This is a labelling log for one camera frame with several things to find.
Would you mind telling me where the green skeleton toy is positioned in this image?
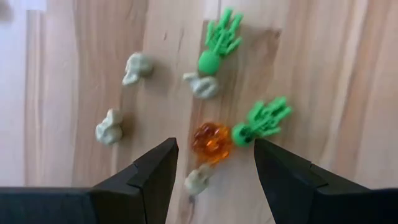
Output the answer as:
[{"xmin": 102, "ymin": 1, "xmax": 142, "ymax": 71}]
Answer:
[
  {"xmin": 231, "ymin": 96, "xmax": 294, "ymax": 149},
  {"xmin": 197, "ymin": 7, "xmax": 244, "ymax": 77}
]

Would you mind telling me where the white ghost toy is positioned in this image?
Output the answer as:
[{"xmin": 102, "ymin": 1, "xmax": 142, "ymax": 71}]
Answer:
[
  {"xmin": 121, "ymin": 52, "xmax": 155, "ymax": 87},
  {"xmin": 95, "ymin": 108, "xmax": 124, "ymax": 146},
  {"xmin": 183, "ymin": 164, "xmax": 216, "ymax": 197},
  {"xmin": 182, "ymin": 72, "xmax": 220, "ymax": 101}
]

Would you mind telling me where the orange pumpkin toy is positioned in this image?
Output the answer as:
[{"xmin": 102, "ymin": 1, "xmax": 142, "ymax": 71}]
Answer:
[{"xmin": 190, "ymin": 121, "xmax": 234, "ymax": 166}]

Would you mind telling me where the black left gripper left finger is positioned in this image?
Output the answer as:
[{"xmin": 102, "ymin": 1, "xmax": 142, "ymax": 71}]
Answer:
[{"xmin": 0, "ymin": 137, "xmax": 180, "ymax": 224}]

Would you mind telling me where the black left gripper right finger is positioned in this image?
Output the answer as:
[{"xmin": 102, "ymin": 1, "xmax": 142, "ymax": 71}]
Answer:
[{"xmin": 253, "ymin": 138, "xmax": 398, "ymax": 224}]

